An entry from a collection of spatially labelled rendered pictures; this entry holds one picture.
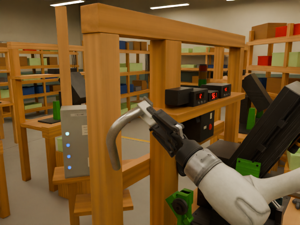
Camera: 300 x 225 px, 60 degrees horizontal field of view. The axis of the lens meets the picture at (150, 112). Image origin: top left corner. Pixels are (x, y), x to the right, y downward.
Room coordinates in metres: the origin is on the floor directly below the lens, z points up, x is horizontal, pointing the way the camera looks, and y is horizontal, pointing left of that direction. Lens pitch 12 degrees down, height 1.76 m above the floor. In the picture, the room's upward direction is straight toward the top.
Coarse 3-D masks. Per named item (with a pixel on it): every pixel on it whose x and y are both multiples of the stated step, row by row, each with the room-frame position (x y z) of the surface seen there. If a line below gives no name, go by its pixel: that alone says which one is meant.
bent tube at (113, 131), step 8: (144, 96) 0.79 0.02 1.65; (152, 104) 0.77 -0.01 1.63; (128, 112) 0.75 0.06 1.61; (136, 112) 0.76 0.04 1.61; (144, 112) 0.78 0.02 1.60; (120, 120) 0.74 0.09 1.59; (128, 120) 0.74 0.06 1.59; (112, 128) 0.74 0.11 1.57; (120, 128) 0.74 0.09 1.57; (112, 136) 0.74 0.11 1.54; (112, 144) 0.75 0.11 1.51; (112, 152) 0.78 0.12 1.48; (112, 160) 0.81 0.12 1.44
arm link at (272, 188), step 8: (248, 176) 0.68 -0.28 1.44; (280, 176) 0.66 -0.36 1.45; (288, 176) 0.64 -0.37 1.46; (296, 176) 0.62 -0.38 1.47; (256, 184) 0.65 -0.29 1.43; (264, 184) 0.65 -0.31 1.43; (272, 184) 0.65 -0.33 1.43; (280, 184) 0.64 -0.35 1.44; (288, 184) 0.63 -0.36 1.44; (296, 184) 0.62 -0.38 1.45; (264, 192) 0.64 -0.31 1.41; (272, 192) 0.64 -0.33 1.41; (280, 192) 0.64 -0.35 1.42; (288, 192) 0.63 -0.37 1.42; (272, 200) 0.65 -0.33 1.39
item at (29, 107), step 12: (0, 60) 7.23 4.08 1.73; (24, 60) 7.85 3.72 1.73; (36, 60) 8.18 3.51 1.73; (48, 60) 8.68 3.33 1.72; (72, 60) 9.32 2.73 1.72; (0, 84) 7.06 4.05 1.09; (36, 84) 8.54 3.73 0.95; (0, 96) 7.07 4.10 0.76; (24, 96) 7.63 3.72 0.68; (36, 96) 7.98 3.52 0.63; (24, 108) 7.72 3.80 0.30; (36, 108) 8.00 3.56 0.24; (48, 108) 8.33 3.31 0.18
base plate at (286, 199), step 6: (288, 198) 1.50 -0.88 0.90; (282, 204) 1.43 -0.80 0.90; (198, 210) 1.37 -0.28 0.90; (204, 210) 1.37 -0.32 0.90; (210, 210) 1.37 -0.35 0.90; (198, 216) 1.31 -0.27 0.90; (204, 216) 1.31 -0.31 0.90; (210, 216) 1.31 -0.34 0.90; (192, 222) 1.26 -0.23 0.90; (198, 222) 1.26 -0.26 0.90; (204, 222) 1.26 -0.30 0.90; (270, 222) 1.26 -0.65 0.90
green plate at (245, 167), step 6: (240, 162) 1.23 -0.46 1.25; (246, 162) 1.22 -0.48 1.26; (252, 162) 1.20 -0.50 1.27; (258, 162) 1.19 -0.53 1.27; (240, 168) 1.22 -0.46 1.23; (246, 168) 1.21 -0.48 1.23; (252, 168) 1.19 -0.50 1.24; (258, 168) 1.18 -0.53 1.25; (246, 174) 1.20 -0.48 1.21; (252, 174) 1.19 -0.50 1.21; (258, 174) 1.17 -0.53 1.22
